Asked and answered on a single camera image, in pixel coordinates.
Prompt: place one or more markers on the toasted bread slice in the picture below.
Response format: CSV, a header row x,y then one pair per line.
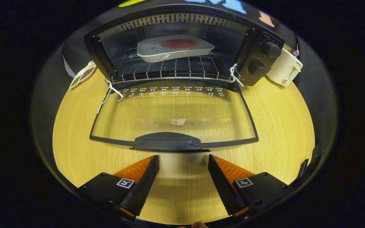
x,y
287,48

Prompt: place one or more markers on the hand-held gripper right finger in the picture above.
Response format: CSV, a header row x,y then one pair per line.
x,y
222,186

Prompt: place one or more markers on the divided dish of beans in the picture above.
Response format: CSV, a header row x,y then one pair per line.
x,y
82,75

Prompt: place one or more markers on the black toaster oven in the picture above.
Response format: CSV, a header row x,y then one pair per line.
x,y
266,60

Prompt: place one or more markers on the white square plate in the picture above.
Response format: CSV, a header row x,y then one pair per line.
x,y
157,50

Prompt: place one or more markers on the pink ham slice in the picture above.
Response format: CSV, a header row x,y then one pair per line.
x,y
177,43

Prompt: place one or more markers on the metal oven rack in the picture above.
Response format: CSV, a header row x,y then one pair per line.
x,y
169,74

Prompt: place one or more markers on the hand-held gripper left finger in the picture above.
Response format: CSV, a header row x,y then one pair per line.
x,y
144,186

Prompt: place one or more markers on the white toaster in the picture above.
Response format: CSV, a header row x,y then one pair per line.
x,y
282,69

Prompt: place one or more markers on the black flat stand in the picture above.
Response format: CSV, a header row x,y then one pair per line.
x,y
303,167

